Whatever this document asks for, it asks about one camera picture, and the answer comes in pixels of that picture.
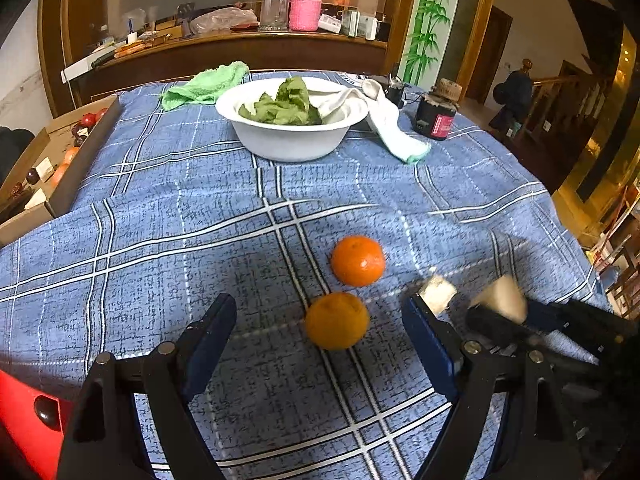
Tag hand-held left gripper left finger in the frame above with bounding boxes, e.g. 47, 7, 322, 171
56, 292, 238, 480

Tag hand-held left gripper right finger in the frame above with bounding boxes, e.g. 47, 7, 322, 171
401, 294, 586, 480

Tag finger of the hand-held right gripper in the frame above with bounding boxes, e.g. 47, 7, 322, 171
466, 305, 566, 361
525, 299, 631, 343

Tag small tan sugarcane piece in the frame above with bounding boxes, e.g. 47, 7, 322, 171
419, 275, 458, 318

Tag small orange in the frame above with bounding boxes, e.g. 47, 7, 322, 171
305, 292, 371, 351
331, 235, 387, 288

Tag blue plaid tablecloth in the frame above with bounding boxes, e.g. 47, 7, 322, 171
0, 69, 613, 480

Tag golden cabinet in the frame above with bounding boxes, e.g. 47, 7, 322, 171
550, 25, 640, 241

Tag wooden stair railing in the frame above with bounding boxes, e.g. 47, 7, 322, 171
500, 60, 621, 171

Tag white towel with green edge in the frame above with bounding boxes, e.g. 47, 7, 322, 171
312, 79, 432, 165

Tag white bowl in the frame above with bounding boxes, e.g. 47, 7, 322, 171
215, 78, 370, 163

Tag black jar with red label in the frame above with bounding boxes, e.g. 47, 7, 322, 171
414, 78, 463, 142

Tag cardboard box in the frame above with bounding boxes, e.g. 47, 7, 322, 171
0, 94, 122, 248

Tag green cloth in bowl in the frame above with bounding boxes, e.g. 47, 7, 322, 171
237, 76, 323, 127

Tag black motor device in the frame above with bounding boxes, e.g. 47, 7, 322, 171
369, 62, 407, 108

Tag wooden door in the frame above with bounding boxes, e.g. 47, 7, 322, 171
465, 5, 513, 106

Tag dark bag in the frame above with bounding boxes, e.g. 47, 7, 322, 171
0, 127, 36, 181

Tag curved wooden counter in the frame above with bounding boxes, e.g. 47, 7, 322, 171
61, 27, 391, 106

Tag clear plastic bag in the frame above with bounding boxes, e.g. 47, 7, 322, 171
190, 6, 260, 33

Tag glass mug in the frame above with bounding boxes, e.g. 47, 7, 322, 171
258, 0, 291, 31

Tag jar with pink knitted sleeve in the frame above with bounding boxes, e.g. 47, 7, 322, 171
289, 0, 322, 32

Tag dark jacket on post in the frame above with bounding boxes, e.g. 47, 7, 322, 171
489, 58, 535, 131

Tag bamboo wall decal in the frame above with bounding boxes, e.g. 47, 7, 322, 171
402, 0, 453, 86

